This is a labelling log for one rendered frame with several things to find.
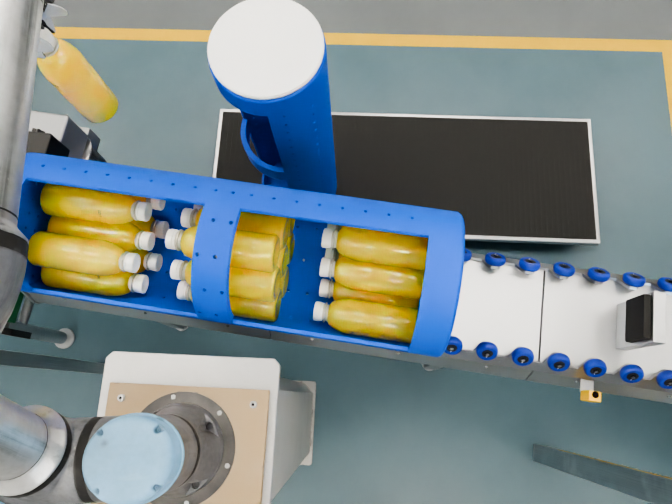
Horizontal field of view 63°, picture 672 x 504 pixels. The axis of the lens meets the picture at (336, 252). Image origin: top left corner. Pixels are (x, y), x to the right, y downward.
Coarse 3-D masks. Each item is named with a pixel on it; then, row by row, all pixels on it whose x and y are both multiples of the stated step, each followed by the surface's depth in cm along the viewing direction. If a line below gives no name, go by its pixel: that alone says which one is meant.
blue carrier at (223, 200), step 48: (144, 192) 99; (192, 192) 100; (240, 192) 101; (288, 192) 103; (432, 240) 95; (48, 288) 114; (192, 288) 98; (288, 288) 121; (432, 288) 93; (336, 336) 103; (432, 336) 96
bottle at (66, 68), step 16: (64, 48) 88; (48, 64) 87; (64, 64) 88; (80, 64) 90; (48, 80) 91; (64, 80) 90; (80, 80) 92; (96, 80) 96; (64, 96) 95; (80, 96) 95; (96, 96) 97; (112, 96) 102; (80, 112) 100; (96, 112) 100; (112, 112) 103
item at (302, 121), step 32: (224, 96) 132; (288, 96) 126; (320, 96) 137; (256, 128) 182; (288, 128) 139; (320, 128) 150; (256, 160) 166; (288, 160) 157; (320, 160) 168; (320, 192) 190
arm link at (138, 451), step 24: (96, 432) 73; (120, 432) 73; (144, 432) 73; (168, 432) 75; (192, 432) 84; (96, 456) 72; (120, 456) 72; (144, 456) 72; (168, 456) 73; (192, 456) 81; (96, 480) 71; (120, 480) 71; (144, 480) 71; (168, 480) 73
